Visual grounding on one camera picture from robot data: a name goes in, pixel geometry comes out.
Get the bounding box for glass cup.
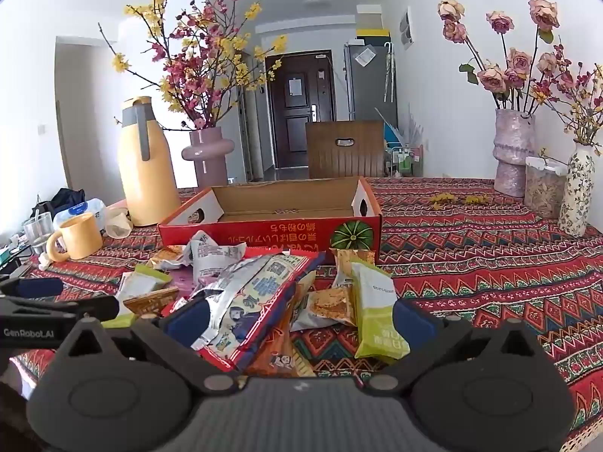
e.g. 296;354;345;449
23;212;55;255

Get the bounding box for large red blue snack bag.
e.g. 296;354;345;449
191;250;327;374

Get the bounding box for green white snack packet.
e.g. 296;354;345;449
351;261;412;364

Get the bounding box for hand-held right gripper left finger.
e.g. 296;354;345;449
55;298;242;396

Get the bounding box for fallen yellow flowers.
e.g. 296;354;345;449
430;192;491;211

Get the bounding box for pink yellow blossom branches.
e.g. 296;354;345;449
98;0;289;131

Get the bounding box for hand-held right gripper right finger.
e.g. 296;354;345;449
365;299;542;395

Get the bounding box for dark wooden door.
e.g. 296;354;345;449
265;49;337;169

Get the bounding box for cream box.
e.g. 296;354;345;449
357;4;383;30

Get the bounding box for large orange snack packet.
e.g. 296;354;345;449
244;311;317;378

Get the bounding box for white umbrella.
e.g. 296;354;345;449
383;41;395;103

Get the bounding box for pink glass vase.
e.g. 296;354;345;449
181;127;235;188

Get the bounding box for red yellow berry branches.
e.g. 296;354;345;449
532;44;603;148

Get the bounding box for grey refrigerator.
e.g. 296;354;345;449
344;41;395;124

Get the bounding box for red cardboard box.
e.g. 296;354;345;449
158;176;383;264

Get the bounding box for floral ceramic vase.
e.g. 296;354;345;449
558;144;597;239

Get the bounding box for white orange biscuit packet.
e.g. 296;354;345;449
147;245;188;270
332;249;376;289
291;287;357;333

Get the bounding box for yellow green snack packet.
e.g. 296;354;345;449
101;313;138;329

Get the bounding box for rolling storage cart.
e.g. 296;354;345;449
385;144;424;178

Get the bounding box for pale green snack packet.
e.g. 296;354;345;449
115;264;173;303

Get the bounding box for wooden chair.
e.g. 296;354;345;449
305;121;386;180

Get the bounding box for wet wipes pack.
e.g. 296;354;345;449
53;197;107;232

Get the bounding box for yellow mug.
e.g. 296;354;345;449
46;213;104;263

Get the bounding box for yellow thermos jug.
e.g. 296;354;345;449
117;96;181;228

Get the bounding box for patterned red tablecloth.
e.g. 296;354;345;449
9;176;603;452

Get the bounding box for clear plastic container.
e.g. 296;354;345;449
524;156;569;220

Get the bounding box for dried pink roses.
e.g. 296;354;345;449
437;0;581;116

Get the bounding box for brown orange snack packet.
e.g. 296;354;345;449
122;287;181;317

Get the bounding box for pink textured vase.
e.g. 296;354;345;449
492;108;537;199

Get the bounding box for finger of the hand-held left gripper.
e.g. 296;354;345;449
0;296;120;323
0;277;64;298

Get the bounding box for white dried grass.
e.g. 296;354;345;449
374;106;425;148

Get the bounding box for black bag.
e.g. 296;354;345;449
31;188;87;220

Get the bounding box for white printed snack packet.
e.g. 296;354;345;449
187;230;249;289

